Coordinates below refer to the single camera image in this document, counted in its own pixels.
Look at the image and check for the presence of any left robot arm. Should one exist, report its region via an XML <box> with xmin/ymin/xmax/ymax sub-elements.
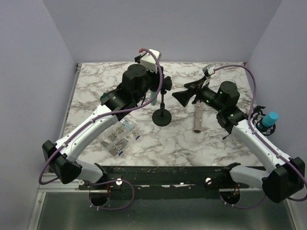
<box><xmin>38</xmin><ymin>63</ymin><xmax>165</xmax><ymax>189</ymax></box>

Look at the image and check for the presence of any mint green microphone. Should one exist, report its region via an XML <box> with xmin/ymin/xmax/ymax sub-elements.
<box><xmin>150</xmin><ymin>91</ymin><xmax>157</xmax><ymax>106</ymax></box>

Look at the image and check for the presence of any clear plastic screw box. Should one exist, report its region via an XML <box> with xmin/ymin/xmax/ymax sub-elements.
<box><xmin>97</xmin><ymin>118</ymin><xmax>142</xmax><ymax>158</ymax></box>

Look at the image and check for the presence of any blue microphone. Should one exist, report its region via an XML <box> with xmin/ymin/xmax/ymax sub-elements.
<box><xmin>260</xmin><ymin>112</ymin><xmax>279</xmax><ymax>128</ymax></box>

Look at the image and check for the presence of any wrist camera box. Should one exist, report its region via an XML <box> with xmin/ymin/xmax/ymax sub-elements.
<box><xmin>134</xmin><ymin>48</ymin><xmax>158</xmax><ymax>73</ymax></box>
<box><xmin>202</xmin><ymin>64</ymin><xmax>215</xmax><ymax>80</ymax></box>

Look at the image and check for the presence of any glitter rhinestone microphone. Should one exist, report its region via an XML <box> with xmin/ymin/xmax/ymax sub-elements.
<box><xmin>193</xmin><ymin>102</ymin><xmax>203</xmax><ymax>133</ymax></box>

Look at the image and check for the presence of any black tripod shock-mount stand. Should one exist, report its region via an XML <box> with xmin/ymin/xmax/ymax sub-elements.
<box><xmin>222</xmin><ymin>105</ymin><xmax>277</xmax><ymax>140</ymax></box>

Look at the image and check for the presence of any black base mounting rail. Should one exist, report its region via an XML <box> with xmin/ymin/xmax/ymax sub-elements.
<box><xmin>79</xmin><ymin>166</ymin><xmax>239</xmax><ymax>200</ymax></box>

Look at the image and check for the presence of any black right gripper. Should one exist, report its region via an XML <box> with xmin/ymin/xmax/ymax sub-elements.
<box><xmin>173</xmin><ymin>76</ymin><xmax>224</xmax><ymax>112</ymax></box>

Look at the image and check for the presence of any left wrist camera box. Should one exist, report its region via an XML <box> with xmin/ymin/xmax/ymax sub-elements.
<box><xmin>134</xmin><ymin>48</ymin><xmax>158</xmax><ymax>73</ymax></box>

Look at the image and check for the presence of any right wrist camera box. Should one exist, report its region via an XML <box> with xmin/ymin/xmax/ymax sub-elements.
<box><xmin>202</xmin><ymin>64</ymin><xmax>215</xmax><ymax>80</ymax></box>

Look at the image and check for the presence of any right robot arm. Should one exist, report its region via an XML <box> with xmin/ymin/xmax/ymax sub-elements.
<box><xmin>172</xmin><ymin>79</ymin><xmax>305</xmax><ymax>203</ymax></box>

